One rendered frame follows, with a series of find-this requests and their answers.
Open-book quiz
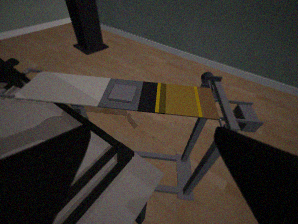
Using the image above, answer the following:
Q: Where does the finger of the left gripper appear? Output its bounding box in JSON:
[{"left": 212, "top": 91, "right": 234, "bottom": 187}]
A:
[
  {"left": 0, "top": 78, "right": 22, "bottom": 88},
  {"left": 3, "top": 68, "right": 24, "bottom": 87}
]

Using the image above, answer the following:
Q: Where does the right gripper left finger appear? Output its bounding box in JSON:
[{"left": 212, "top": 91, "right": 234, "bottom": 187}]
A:
[{"left": 0, "top": 125, "right": 91, "bottom": 224}]

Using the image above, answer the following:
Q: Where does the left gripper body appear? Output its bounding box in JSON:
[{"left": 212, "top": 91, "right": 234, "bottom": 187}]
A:
[{"left": 0, "top": 58, "right": 20, "bottom": 80}]

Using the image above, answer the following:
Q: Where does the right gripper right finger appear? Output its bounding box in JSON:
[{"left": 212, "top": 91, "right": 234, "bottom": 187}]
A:
[{"left": 214, "top": 127, "right": 298, "bottom": 224}]

